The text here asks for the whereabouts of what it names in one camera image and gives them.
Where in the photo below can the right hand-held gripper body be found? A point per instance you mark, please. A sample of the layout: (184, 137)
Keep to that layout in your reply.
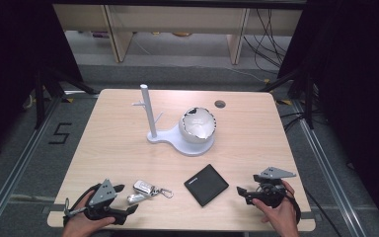
(272, 192)

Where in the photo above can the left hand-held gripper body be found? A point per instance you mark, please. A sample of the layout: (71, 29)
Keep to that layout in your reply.
(102, 193)

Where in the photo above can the silver car key with keyring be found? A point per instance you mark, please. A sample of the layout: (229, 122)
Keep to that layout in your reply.
(143, 188)

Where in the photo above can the person's right hand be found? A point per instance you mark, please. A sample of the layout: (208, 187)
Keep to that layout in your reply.
(284, 219)

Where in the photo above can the person's left hand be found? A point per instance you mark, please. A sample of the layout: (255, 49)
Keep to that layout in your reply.
(79, 224)

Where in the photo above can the black wallet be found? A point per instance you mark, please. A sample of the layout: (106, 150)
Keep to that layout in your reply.
(206, 185)

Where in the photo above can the white stand with pole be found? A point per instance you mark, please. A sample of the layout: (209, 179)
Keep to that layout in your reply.
(150, 115)

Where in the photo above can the crumpled white cup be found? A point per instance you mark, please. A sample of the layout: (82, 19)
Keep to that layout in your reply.
(199, 126)

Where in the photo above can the round grey table grommet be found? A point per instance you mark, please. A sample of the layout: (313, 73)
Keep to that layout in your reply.
(220, 104)

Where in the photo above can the black metal stand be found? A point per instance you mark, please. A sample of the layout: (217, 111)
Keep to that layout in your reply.
(40, 98)
(308, 98)

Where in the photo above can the light wooden shelf unit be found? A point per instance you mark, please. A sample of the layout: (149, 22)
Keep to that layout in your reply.
(177, 18)

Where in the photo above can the aluminium floor rail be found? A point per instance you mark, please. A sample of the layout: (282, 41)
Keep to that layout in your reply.
(16, 171)
(332, 171)

